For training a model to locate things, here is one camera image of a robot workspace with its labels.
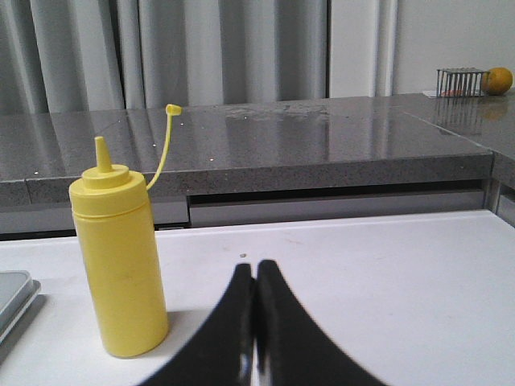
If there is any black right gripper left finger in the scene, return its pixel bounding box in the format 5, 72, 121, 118
142, 264, 254, 385

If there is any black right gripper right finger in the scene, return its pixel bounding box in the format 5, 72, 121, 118
255, 260, 383, 385

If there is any yellow squeeze bottle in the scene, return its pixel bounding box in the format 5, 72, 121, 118
68, 105, 182, 358

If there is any silver digital kitchen scale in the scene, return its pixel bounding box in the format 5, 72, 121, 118
1, 270, 41, 342

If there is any grey stone counter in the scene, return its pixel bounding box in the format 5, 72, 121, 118
1, 93, 514, 240

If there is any orange fruit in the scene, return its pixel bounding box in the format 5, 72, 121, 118
481, 67, 513, 96

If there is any grey curtain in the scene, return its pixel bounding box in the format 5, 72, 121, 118
1, 1, 329, 115

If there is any metal wire rack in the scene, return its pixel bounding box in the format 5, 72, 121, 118
435, 68, 489, 98

